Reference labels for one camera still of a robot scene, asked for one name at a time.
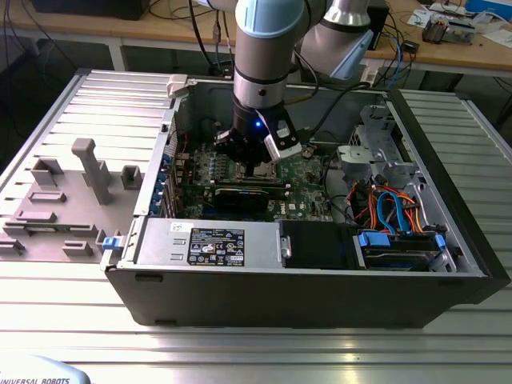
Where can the hard disk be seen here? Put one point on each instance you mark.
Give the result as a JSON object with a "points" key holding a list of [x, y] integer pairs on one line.
{"points": [[400, 256]]}

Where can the silver power supply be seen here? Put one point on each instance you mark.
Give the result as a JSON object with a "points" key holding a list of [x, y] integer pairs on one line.
{"points": [[160, 244]]}

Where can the black and silver PC case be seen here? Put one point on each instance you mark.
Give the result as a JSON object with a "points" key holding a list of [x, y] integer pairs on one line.
{"points": [[280, 300]]}

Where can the small black device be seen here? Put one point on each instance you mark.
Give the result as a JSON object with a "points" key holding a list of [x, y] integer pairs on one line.
{"points": [[410, 46]]}

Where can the blue disk carrier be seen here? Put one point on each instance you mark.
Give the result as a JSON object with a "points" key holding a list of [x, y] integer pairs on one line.
{"points": [[374, 240]]}

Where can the wooden desk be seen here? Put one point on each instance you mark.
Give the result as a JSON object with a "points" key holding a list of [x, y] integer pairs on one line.
{"points": [[460, 56]]}

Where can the black graphics card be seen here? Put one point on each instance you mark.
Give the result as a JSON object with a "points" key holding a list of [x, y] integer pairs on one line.
{"points": [[240, 200]]}

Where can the green motherboard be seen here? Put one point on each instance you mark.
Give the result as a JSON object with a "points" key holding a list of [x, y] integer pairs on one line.
{"points": [[304, 188]]}

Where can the small metal heatsink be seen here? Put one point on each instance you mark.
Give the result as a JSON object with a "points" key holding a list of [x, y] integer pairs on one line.
{"points": [[434, 32]]}

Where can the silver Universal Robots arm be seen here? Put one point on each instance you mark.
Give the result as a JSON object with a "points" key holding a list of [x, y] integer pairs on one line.
{"points": [[260, 60]]}

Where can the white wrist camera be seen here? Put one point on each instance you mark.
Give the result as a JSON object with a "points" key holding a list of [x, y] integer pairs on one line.
{"points": [[286, 150]]}

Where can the grey electronics box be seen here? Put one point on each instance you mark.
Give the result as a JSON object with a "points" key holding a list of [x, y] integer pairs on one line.
{"points": [[460, 32]]}

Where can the silver drive cage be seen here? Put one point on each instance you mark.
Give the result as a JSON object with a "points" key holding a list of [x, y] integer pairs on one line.
{"points": [[354, 158]]}

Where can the blue box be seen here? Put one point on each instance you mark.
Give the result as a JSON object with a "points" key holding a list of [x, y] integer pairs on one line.
{"points": [[488, 5]]}

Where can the CPU socket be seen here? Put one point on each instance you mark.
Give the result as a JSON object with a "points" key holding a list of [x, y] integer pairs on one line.
{"points": [[238, 173]]}

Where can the black monitor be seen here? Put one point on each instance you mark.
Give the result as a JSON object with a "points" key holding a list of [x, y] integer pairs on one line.
{"points": [[88, 8]]}

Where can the blue case latch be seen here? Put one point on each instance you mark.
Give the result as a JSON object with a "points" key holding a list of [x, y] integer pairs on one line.
{"points": [[112, 244]]}

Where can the pale blue teach pendant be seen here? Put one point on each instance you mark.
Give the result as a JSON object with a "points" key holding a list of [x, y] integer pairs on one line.
{"points": [[40, 372]]}

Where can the beige plastic clip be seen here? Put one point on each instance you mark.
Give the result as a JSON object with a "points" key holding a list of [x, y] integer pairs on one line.
{"points": [[176, 86]]}

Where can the grey parts rack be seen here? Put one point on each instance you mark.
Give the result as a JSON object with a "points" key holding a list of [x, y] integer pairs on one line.
{"points": [[60, 200]]}

